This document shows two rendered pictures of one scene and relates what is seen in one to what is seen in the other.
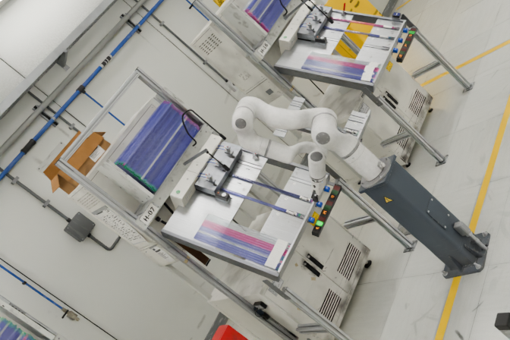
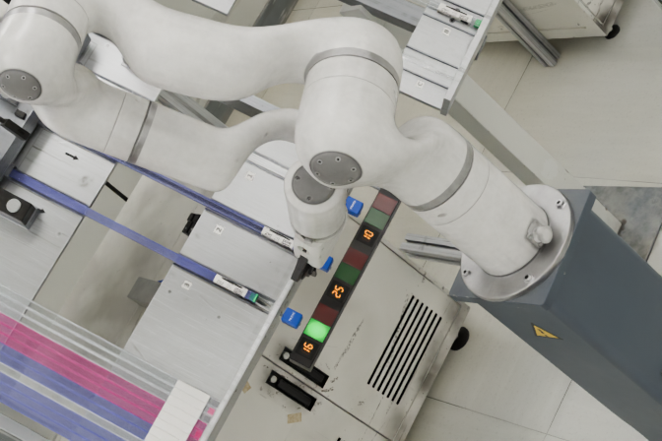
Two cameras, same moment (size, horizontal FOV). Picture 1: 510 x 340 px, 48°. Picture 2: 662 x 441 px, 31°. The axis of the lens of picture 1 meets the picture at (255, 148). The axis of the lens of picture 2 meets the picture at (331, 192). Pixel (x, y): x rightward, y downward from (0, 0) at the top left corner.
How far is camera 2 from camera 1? 1.43 m
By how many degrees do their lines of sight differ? 22
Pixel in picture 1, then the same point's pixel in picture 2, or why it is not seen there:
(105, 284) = not seen: outside the picture
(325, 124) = (349, 121)
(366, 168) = (484, 247)
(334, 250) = (364, 327)
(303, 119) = (274, 67)
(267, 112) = (133, 35)
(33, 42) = not seen: outside the picture
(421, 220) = (641, 395)
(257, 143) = (100, 126)
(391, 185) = (564, 309)
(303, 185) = (280, 185)
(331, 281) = (346, 417)
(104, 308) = not seen: outside the picture
